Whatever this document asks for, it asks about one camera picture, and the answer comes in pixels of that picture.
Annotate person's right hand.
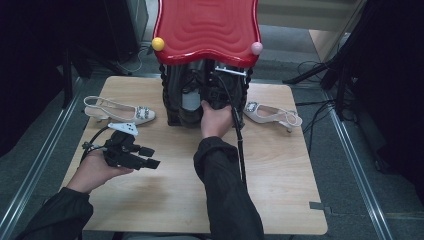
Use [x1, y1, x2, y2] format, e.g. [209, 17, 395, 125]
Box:
[199, 100, 235, 140]

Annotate hand-held gripper black cable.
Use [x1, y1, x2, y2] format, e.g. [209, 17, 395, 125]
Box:
[216, 74, 248, 192]
[80, 125, 112, 164]

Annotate black tripod stand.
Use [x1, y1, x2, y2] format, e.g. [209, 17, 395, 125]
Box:
[282, 49, 354, 121]

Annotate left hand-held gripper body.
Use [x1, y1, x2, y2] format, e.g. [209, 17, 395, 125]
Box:
[103, 122, 148, 170]

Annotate grey tape piece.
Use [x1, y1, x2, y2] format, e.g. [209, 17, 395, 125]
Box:
[308, 201, 333, 215]

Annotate red and black shoe rack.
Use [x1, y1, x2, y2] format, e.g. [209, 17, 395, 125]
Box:
[151, 0, 264, 128]

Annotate right hand-held gripper black cable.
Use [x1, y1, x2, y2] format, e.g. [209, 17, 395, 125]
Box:
[216, 74, 248, 192]

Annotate white floor cable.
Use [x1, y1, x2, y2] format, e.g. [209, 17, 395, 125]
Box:
[116, 46, 154, 75]

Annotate left hand-held gripper black cable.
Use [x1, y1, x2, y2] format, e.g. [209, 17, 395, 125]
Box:
[80, 125, 112, 164]

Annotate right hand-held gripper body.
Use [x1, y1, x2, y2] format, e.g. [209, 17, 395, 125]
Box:
[203, 65, 248, 110]

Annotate white slingback heeled shoe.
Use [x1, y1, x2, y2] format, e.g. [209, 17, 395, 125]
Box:
[243, 101, 304, 133]
[83, 95, 157, 127]

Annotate person's left hand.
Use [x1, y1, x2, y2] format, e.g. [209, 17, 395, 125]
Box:
[66, 149, 134, 195]

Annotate black floor cables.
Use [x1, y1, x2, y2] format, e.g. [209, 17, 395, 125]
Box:
[294, 59, 338, 143]

